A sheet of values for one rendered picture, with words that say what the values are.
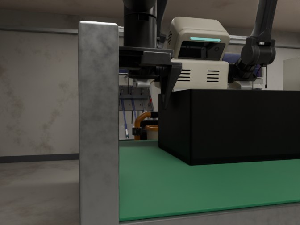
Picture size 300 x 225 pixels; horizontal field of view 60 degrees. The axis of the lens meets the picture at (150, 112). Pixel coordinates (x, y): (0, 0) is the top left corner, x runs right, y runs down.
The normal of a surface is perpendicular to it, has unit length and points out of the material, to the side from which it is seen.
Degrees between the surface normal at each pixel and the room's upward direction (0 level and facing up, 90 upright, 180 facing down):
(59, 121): 90
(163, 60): 89
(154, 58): 89
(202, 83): 98
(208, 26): 42
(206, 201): 0
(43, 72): 90
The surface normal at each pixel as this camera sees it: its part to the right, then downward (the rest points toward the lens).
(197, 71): 0.24, 0.17
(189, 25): 0.16, -0.72
